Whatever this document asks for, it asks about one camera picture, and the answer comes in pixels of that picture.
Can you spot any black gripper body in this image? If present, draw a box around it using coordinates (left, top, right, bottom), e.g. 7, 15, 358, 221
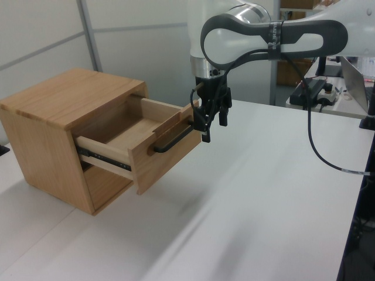
195, 74, 233, 115

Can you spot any wooden drawer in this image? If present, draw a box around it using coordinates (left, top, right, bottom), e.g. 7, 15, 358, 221
74, 95, 203, 196

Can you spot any brown cardboard box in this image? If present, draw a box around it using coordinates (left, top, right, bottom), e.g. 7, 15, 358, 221
276, 58, 313, 87

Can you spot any black power box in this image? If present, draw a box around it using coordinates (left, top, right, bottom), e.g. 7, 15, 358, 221
289, 78, 328, 105

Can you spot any emergency stop button box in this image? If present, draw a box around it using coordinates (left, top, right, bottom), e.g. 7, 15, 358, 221
317, 83, 341, 107

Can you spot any black monitor stand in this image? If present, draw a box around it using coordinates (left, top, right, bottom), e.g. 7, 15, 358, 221
314, 56, 344, 78

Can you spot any silver laptop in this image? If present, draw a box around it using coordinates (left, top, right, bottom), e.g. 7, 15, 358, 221
339, 56, 374, 111

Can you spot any wooden cabinet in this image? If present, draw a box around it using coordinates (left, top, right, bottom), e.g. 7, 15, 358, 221
0, 67, 150, 217

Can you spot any black drawer handle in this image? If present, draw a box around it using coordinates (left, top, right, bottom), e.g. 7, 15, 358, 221
152, 120, 195, 154

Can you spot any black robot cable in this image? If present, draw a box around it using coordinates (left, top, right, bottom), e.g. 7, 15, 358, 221
189, 48, 371, 177

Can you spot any grey partition post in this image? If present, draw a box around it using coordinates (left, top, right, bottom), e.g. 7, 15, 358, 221
76, 0, 104, 73

